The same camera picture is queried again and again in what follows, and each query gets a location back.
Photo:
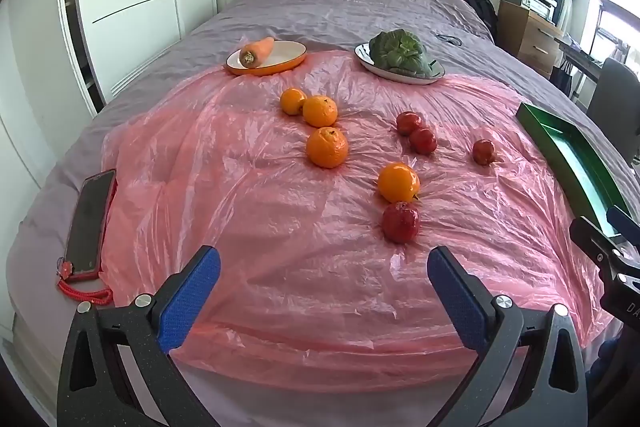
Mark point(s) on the black backpack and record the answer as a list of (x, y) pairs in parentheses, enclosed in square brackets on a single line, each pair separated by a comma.
[(480, 12)]

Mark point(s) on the person's dark clothing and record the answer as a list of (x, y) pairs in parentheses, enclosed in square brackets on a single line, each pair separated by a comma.
[(612, 367)]

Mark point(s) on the red apple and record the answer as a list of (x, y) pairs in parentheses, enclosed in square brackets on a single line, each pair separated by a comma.
[(401, 222), (424, 141), (484, 152), (407, 122)]

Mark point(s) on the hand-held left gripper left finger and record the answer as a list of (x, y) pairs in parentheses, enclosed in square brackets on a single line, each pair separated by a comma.
[(192, 297)]

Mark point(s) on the green bok choy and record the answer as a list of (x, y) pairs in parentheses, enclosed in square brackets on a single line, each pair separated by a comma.
[(400, 49)]

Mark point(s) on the green rectangular tray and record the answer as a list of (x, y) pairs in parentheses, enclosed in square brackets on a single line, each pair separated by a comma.
[(575, 157)]

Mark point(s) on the wooden nightstand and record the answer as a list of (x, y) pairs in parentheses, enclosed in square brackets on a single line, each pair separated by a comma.
[(525, 32)]

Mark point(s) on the pink plastic sheet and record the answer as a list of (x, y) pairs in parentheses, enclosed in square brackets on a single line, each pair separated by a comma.
[(250, 217)]

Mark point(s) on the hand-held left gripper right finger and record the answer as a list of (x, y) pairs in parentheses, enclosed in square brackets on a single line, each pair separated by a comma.
[(457, 302)]

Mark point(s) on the large orange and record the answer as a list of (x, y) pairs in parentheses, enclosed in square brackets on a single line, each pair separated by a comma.
[(398, 182), (327, 147)]

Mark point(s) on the glass desk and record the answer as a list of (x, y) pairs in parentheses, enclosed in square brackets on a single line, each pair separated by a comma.
[(582, 54)]

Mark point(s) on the smartphone in red case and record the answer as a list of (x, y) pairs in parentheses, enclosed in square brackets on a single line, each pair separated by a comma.
[(90, 222)]

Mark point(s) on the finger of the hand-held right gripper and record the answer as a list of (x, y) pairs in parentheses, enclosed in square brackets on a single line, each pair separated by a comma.
[(620, 219), (592, 239)]

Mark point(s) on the grey chair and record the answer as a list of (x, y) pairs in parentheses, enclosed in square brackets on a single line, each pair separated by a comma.
[(617, 92)]

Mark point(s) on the small smooth orange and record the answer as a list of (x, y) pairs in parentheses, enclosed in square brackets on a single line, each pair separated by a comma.
[(292, 101)]

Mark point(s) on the rough-skinned orange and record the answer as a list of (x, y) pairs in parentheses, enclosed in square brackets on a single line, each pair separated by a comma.
[(320, 112)]

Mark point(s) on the carrot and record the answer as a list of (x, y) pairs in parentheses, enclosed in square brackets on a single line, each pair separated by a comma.
[(257, 51)]

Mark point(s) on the silver metal plate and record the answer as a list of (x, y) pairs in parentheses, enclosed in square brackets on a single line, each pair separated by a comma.
[(361, 55)]

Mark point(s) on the orange oval dish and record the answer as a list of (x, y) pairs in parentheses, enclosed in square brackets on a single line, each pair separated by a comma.
[(282, 57)]

